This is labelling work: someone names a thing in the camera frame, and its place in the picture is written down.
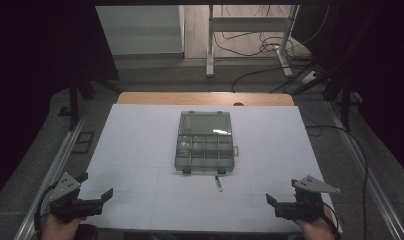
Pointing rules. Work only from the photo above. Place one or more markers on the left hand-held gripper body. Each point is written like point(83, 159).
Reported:
point(70, 203)

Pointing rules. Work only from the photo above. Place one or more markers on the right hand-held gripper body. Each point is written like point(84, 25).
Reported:
point(305, 201)

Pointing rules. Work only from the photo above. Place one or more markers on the small screw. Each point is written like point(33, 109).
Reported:
point(218, 184)

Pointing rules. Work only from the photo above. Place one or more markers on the clear plastic organizer box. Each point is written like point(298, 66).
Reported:
point(206, 143)

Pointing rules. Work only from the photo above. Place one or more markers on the person's left hand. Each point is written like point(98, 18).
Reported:
point(60, 230)

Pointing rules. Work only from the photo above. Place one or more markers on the person's right hand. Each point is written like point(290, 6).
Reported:
point(315, 230)

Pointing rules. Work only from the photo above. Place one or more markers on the white board table cover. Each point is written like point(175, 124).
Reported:
point(140, 166)

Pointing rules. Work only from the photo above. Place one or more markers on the black metal stand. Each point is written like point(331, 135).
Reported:
point(345, 100)
point(75, 100)

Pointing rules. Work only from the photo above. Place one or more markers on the white power strip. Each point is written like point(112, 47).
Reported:
point(309, 77)

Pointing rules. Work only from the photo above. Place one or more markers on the white panel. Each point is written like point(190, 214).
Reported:
point(140, 30)

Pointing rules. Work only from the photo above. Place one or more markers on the aluminium rail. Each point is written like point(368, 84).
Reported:
point(366, 180)
point(50, 176)

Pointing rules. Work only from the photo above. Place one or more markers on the white metal desk frame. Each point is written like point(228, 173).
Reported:
point(210, 40)

